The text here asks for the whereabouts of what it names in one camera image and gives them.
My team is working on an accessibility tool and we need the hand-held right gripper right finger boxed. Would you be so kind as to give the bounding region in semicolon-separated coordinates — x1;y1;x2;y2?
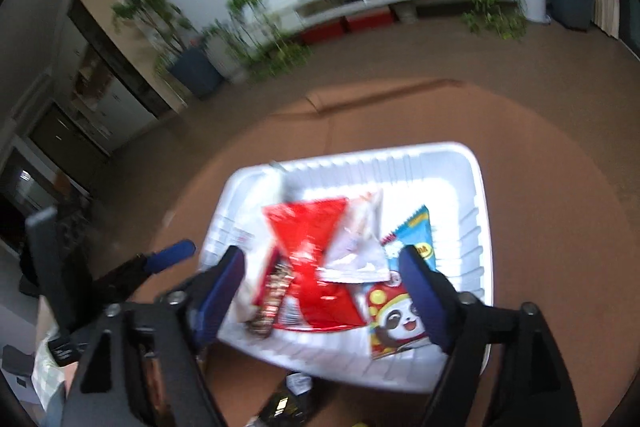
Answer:
397;244;583;427

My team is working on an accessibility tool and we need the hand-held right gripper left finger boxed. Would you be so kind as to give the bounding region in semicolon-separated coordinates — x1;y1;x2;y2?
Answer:
62;244;247;427

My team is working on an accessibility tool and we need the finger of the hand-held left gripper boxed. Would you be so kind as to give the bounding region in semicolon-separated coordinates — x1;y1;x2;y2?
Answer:
92;256;166;308
144;239;197;274

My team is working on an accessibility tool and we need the light blue panda snack packet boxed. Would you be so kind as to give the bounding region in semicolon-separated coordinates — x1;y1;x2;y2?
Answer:
362;204;436;360

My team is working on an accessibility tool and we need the small red patterned candy packet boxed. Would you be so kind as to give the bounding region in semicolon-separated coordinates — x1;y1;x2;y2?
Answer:
247;252;296;338

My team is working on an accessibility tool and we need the white triangular snack packet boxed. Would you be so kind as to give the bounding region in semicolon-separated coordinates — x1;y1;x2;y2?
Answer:
317;189;391;283

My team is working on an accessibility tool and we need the red snack bag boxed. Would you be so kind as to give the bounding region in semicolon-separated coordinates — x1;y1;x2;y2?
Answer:
261;197;368;333

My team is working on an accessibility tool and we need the white plastic tray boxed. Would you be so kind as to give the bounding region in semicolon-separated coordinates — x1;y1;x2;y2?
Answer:
197;141;496;395

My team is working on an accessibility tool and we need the black snack packet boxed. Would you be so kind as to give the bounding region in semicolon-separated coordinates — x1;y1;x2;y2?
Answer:
247;372;321;427

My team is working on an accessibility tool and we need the light checked cloth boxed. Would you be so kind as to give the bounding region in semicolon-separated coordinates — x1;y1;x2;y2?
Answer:
31;337;68;413

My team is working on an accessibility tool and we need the wood and white cabinet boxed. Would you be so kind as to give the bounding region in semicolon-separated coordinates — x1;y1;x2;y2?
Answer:
0;0;176;208

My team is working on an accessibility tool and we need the thin-stem tree in blue pot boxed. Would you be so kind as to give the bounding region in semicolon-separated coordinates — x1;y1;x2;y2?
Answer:
110;0;223;100

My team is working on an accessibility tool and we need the small plant in white pot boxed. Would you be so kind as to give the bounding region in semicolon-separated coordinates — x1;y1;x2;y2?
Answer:
200;19;251;82

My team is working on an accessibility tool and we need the red storage box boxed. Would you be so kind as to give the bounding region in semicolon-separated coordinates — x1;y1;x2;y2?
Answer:
300;19;346;46
346;9;392;32

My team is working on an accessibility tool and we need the glass sliding door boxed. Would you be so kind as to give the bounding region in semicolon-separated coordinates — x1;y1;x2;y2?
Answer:
617;0;640;58

